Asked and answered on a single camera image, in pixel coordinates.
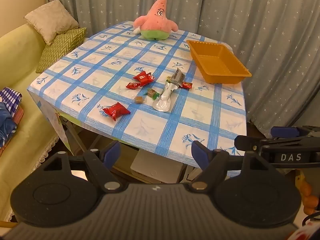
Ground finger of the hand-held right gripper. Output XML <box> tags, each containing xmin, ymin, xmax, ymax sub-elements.
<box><xmin>234</xmin><ymin>135</ymin><xmax>263</xmax><ymax>153</ymax></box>
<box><xmin>271</xmin><ymin>127</ymin><xmax>320</xmax><ymax>138</ymax></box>

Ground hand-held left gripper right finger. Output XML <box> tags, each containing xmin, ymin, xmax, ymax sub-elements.
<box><xmin>191</xmin><ymin>141</ymin><xmax>272</xmax><ymax>193</ymax></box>

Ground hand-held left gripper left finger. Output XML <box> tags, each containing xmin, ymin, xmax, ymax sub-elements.
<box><xmin>44</xmin><ymin>141</ymin><xmax>121</xmax><ymax>193</ymax></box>

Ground large plain red snack packet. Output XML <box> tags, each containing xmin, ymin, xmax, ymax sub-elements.
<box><xmin>102</xmin><ymin>102</ymin><xmax>131</xmax><ymax>122</ymax></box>

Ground silver foil pouch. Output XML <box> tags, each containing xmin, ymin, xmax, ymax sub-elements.
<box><xmin>152</xmin><ymin>82</ymin><xmax>178</xmax><ymax>111</ymax></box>

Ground green candy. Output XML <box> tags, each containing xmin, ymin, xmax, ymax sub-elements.
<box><xmin>146</xmin><ymin>89</ymin><xmax>160</xmax><ymax>100</ymax></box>

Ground black clear snack packet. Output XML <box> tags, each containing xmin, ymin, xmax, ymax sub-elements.
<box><xmin>172</xmin><ymin>68</ymin><xmax>186</xmax><ymax>88</ymax></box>

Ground red white-print snack packet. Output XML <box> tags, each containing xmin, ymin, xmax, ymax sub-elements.
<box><xmin>132</xmin><ymin>71</ymin><xmax>156</xmax><ymax>87</ymax></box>

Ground yellow plastic tray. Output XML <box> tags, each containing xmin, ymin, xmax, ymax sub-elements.
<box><xmin>186</xmin><ymin>39</ymin><xmax>252</xmax><ymax>84</ymax></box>

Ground white box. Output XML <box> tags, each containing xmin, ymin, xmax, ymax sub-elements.
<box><xmin>130</xmin><ymin>150</ymin><xmax>185</xmax><ymax>183</ymax></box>

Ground red white printed cloth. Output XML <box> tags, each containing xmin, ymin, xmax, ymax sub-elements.
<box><xmin>291</xmin><ymin>226</ymin><xmax>320</xmax><ymax>240</ymax></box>

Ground blue checked floral tablecloth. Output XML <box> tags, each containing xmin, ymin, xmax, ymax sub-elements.
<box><xmin>26</xmin><ymin>21</ymin><xmax>248</xmax><ymax>178</ymax></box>

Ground folded blue clothes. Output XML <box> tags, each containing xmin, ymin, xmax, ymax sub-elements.
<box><xmin>0</xmin><ymin>102</ymin><xmax>18</xmax><ymax>140</ymax></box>

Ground green zigzag cushion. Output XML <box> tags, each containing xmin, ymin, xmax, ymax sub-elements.
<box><xmin>36</xmin><ymin>27</ymin><xmax>87</xmax><ymax>74</ymax></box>

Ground blue white checked cloth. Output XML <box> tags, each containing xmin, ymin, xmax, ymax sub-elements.
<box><xmin>0</xmin><ymin>87</ymin><xmax>23</xmax><ymax>115</ymax></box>

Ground grey star-print curtain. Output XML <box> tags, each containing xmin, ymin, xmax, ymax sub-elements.
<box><xmin>42</xmin><ymin>0</ymin><xmax>320</xmax><ymax>140</ymax></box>

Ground light green sofa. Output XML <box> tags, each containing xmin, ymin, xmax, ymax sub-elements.
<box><xmin>0</xmin><ymin>22</ymin><xmax>88</xmax><ymax>230</ymax></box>

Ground pink star plush toy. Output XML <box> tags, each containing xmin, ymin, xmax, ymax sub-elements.
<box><xmin>132</xmin><ymin>0</ymin><xmax>178</xmax><ymax>40</ymax></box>

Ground beige cushion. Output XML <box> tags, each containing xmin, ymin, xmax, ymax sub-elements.
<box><xmin>24</xmin><ymin>0</ymin><xmax>80</xmax><ymax>46</ymax></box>

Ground folding table frame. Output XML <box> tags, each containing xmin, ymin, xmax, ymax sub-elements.
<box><xmin>59</xmin><ymin>117</ymin><xmax>113</xmax><ymax>160</ymax></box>

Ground black cable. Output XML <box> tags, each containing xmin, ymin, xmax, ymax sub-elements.
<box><xmin>302</xmin><ymin>210</ymin><xmax>320</xmax><ymax>227</ymax></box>

